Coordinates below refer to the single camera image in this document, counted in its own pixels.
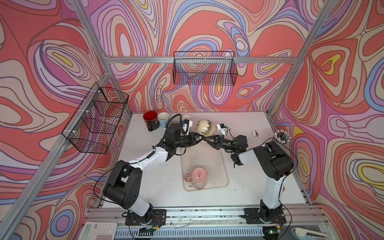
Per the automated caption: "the light blue mug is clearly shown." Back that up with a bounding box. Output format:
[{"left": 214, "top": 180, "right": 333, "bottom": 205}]
[{"left": 158, "top": 112, "right": 170, "bottom": 129}]

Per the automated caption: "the purple mug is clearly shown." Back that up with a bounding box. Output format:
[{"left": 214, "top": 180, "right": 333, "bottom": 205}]
[{"left": 170, "top": 114, "right": 182, "bottom": 124}]

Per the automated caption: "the white device bottom right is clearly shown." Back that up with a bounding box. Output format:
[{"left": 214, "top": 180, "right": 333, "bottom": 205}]
[{"left": 291, "top": 227, "right": 329, "bottom": 240}]

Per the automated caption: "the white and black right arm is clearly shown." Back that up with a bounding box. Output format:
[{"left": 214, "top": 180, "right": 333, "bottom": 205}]
[{"left": 203, "top": 135, "right": 294, "bottom": 224}]

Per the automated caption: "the white small mug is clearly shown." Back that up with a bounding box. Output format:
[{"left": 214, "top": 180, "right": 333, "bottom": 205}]
[{"left": 182, "top": 115, "right": 192, "bottom": 121}]

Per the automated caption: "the cream speckled round mug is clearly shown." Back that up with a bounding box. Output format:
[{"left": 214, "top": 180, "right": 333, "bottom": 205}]
[{"left": 195, "top": 119, "right": 215, "bottom": 137}]

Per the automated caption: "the pen holder with pens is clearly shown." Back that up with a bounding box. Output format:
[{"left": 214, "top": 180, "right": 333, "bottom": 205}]
[{"left": 274, "top": 130, "right": 291, "bottom": 145}]

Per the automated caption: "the small white pink object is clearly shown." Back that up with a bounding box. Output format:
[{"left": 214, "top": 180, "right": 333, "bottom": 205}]
[{"left": 252, "top": 129, "right": 259, "bottom": 138}]

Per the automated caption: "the pink patterned mug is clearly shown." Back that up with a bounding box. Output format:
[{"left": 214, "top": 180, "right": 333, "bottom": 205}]
[{"left": 184, "top": 167, "right": 208, "bottom": 190}]

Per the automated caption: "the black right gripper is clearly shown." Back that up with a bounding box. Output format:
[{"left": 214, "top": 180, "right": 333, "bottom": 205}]
[{"left": 204, "top": 134, "right": 238, "bottom": 152}]

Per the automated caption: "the black skull mug red inside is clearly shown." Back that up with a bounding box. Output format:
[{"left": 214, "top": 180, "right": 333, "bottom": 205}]
[{"left": 143, "top": 111, "right": 160, "bottom": 132}]

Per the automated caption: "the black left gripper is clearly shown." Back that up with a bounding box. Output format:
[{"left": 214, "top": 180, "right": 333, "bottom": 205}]
[{"left": 172, "top": 133, "right": 205, "bottom": 150}]

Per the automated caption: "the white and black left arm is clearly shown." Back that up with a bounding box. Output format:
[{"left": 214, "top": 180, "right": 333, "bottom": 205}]
[{"left": 103, "top": 124, "right": 206, "bottom": 224}]

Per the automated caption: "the beige plastic tray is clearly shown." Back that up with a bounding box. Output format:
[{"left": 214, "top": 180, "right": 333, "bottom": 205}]
[{"left": 181, "top": 142, "right": 229, "bottom": 192}]

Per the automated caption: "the black wire basket left wall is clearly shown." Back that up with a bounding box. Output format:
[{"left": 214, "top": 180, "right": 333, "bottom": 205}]
[{"left": 62, "top": 83, "right": 129, "bottom": 154}]

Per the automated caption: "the black wire basket back wall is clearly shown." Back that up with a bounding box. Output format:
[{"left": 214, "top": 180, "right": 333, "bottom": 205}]
[{"left": 173, "top": 50, "right": 238, "bottom": 86}]

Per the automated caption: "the black wire basket wall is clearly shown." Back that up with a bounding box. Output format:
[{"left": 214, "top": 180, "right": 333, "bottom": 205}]
[
  {"left": 62, "top": 83, "right": 129, "bottom": 154},
  {"left": 173, "top": 50, "right": 238, "bottom": 86}
]

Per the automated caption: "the white desk telephone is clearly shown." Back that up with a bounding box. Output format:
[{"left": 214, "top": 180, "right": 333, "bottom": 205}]
[{"left": 78, "top": 222, "right": 118, "bottom": 240}]

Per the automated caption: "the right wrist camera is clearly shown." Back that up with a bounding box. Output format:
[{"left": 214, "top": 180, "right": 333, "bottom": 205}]
[{"left": 216, "top": 124, "right": 229, "bottom": 136}]

